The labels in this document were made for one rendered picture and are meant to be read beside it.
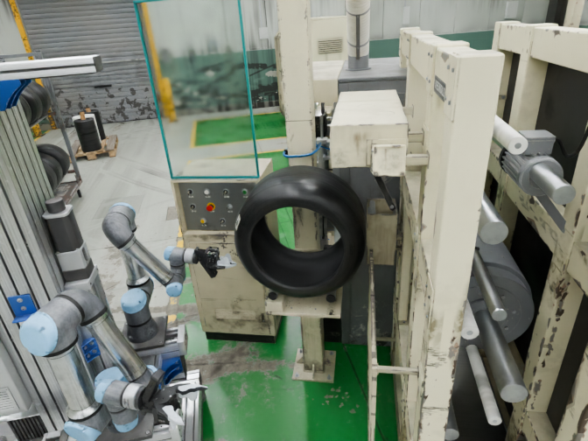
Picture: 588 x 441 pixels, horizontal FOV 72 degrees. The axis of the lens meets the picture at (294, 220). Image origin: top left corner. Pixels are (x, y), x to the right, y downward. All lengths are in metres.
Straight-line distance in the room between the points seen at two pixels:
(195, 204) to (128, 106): 8.78
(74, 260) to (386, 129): 1.21
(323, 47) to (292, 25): 3.43
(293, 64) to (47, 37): 9.84
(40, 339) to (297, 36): 1.48
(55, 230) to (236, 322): 1.64
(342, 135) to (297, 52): 0.69
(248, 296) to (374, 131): 1.76
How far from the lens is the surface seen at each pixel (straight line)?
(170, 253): 2.10
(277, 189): 1.69
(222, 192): 2.52
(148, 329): 2.20
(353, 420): 2.63
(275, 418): 2.65
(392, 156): 1.26
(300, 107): 1.97
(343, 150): 1.35
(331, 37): 5.37
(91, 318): 1.52
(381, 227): 2.08
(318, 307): 2.06
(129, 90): 11.21
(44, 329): 1.41
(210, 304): 2.95
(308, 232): 2.19
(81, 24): 11.27
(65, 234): 1.68
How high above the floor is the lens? 2.10
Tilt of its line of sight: 27 degrees down
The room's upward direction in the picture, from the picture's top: 4 degrees counter-clockwise
